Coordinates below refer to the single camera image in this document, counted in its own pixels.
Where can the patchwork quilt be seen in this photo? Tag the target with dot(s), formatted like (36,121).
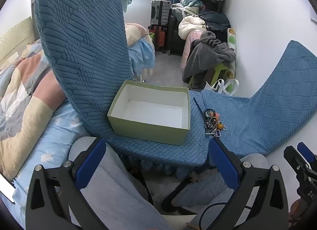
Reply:
(22,111)

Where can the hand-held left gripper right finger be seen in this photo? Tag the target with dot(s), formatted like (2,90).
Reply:
(224,163)

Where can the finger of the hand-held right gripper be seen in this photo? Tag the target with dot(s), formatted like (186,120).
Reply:
(307,150)
(294,158)

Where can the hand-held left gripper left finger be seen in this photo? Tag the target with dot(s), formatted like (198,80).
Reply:
(90,163)

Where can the white board with green dots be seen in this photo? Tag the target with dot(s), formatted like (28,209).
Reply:
(231,39)

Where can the white plastic bag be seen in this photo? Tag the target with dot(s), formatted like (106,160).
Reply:
(221,87)

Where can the pile of clothes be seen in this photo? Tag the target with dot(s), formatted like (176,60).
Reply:
(210,14)

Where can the green cardboard box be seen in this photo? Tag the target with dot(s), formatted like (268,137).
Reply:
(151,111)

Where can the orange gourd pendant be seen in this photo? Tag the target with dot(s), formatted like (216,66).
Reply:
(219,126)

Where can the thin blue hair stick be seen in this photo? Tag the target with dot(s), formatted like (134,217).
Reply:
(199,108)

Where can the cream quilted headboard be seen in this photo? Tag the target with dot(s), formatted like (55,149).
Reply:
(14,39)

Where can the red suitcase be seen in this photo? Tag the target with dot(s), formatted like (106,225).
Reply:
(160,38)

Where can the light blue bed skirt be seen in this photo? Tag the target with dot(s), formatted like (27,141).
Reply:
(143,51)

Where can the green plastic stool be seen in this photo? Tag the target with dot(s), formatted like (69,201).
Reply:
(218,69)

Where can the green shopping bag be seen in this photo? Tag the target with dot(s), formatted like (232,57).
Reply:
(151,38)

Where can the light blue star bed sheet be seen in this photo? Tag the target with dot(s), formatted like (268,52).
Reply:
(54,140)

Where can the cream duvet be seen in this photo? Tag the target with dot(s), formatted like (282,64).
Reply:
(190,25)

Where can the black suitcase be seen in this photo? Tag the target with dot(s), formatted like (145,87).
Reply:
(174,34)

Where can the person's right forearm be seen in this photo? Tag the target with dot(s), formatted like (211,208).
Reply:
(297,211)

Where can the blue textured blanket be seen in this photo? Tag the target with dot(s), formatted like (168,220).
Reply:
(81,46)

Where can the grey hoodie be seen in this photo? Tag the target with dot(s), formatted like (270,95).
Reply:
(205,51)

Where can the black chair base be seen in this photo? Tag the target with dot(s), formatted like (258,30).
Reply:
(171,200)

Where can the person's right leg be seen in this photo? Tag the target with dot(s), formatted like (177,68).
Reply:
(205,190)

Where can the grey suitcase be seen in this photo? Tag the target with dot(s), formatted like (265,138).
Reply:
(159,12)

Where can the pile of beaded jewelry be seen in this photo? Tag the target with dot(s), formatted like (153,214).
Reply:
(214,123)

